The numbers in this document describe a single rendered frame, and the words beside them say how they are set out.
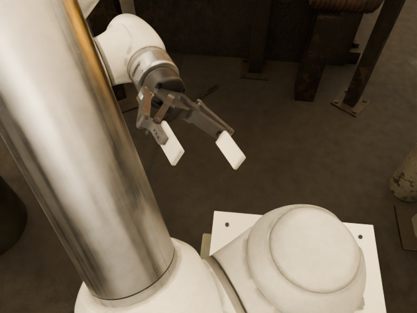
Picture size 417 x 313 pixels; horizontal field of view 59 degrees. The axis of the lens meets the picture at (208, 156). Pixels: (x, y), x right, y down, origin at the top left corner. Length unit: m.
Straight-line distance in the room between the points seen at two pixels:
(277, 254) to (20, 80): 0.30
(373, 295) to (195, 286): 0.41
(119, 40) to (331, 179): 0.93
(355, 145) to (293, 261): 1.14
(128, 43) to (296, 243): 0.50
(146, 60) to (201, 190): 0.70
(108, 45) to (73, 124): 0.47
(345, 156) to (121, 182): 1.23
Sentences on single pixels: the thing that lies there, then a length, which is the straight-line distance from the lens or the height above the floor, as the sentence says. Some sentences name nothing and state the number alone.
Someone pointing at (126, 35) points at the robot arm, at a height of 0.69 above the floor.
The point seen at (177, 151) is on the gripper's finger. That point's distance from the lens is 0.53.
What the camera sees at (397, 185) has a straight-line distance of 1.42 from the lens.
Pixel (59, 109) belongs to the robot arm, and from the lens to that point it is 0.30.
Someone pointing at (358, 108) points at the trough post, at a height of 0.01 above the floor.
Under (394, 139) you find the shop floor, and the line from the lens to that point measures 1.62.
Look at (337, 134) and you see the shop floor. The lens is 1.55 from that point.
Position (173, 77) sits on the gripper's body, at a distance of 0.68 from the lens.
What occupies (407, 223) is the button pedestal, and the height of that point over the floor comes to 0.01.
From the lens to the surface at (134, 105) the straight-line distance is 1.58.
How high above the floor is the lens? 1.12
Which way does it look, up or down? 54 degrees down
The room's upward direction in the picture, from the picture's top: straight up
